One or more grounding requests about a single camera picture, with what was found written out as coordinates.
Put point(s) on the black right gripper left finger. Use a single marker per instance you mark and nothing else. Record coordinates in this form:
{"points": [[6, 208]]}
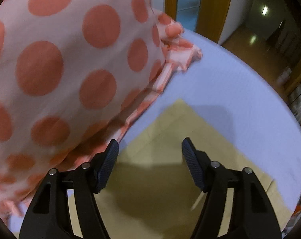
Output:
{"points": [[48, 215]]}

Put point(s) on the khaki yellow pants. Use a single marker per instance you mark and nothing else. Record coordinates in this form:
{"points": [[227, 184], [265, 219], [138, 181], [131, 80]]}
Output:
{"points": [[151, 193]]}

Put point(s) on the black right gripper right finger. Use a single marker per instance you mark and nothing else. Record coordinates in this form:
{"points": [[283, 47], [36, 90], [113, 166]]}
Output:
{"points": [[252, 215]]}

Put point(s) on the light blue bed sheet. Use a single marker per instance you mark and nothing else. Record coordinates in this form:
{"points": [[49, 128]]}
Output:
{"points": [[233, 99]]}

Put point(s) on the pink polka dot pillow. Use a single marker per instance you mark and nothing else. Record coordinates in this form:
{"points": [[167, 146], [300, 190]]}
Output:
{"points": [[75, 74]]}

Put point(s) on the wooden door frame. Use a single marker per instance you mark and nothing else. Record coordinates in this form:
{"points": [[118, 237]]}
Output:
{"points": [[211, 16]]}

